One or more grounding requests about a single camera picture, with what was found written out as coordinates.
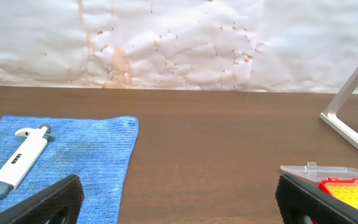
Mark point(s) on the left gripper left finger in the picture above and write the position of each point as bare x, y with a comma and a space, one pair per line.
61, 202

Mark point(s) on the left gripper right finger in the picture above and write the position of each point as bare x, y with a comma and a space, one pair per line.
300, 205

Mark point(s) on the white pipette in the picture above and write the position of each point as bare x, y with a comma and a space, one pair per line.
20, 161

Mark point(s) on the red and yellow tip box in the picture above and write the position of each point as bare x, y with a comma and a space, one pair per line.
353, 196

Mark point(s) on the blue cloth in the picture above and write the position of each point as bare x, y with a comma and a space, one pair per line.
89, 155

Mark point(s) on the white and blue stand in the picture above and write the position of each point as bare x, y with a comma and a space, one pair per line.
354, 82

